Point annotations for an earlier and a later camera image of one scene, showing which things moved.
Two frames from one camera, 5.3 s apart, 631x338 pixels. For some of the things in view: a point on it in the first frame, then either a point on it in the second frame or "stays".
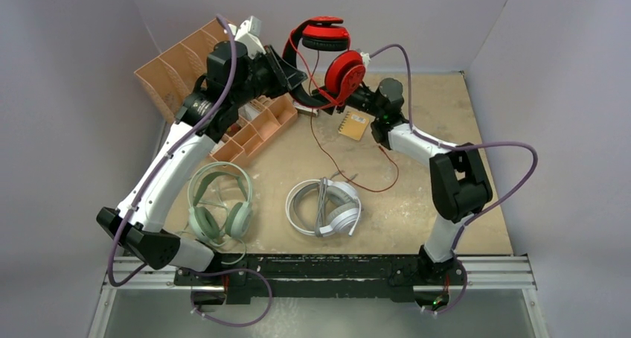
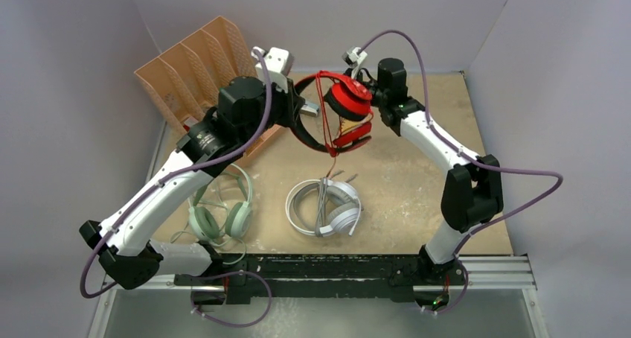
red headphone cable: [330, 158] to [324, 110]
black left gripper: [292, 77] to [292, 101]
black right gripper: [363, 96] to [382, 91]
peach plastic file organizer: [169, 77] stays
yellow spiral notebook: [353, 125] stays
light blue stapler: [306, 110] stays
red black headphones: [347, 71] to [350, 103]
